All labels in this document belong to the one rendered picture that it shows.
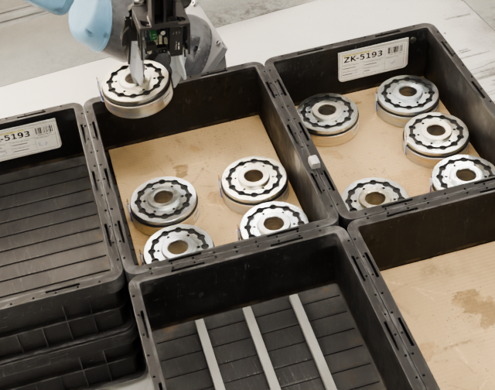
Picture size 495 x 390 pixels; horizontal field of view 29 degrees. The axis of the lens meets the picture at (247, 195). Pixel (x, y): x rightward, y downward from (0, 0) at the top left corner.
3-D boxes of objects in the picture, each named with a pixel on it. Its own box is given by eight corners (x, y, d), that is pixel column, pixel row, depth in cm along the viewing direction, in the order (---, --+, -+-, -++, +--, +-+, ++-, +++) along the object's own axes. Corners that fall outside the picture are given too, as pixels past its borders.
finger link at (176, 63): (179, 105, 144) (166, 55, 137) (170, 82, 148) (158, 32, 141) (199, 99, 144) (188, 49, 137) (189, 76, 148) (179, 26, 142)
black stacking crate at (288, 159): (96, 156, 163) (83, 103, 156) (264, 116, 168) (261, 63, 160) (140, 333, 135) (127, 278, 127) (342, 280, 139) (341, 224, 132)
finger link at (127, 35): (118, 64, 141) (126, 11, 136) (116, 58, 142) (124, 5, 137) (149, 65, 143) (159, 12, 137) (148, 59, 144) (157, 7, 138)
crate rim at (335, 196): (262, 70, 161) (261, 59, 159) (431, 32, 165) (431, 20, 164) (343, 234, 133) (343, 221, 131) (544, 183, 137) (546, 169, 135)
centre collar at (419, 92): (389, 87, 163) (389, 84, 162) (417, 82, 163) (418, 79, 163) (397, 105, 159) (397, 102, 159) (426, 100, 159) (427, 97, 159)
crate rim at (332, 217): (84, 111, 157) (81, 99, 155) (261, 70, 161) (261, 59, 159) (128, 289, 128) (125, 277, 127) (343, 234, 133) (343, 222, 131)
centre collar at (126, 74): (116, 75, 146) (115, 71, 146) (148, 67, 147) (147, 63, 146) (121, 94, 143) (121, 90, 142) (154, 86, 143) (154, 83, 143)
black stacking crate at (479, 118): (267, 116, 168) (262, 62, 160) (427, 78, 172) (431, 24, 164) (344, 279, 139) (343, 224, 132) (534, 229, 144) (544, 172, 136)
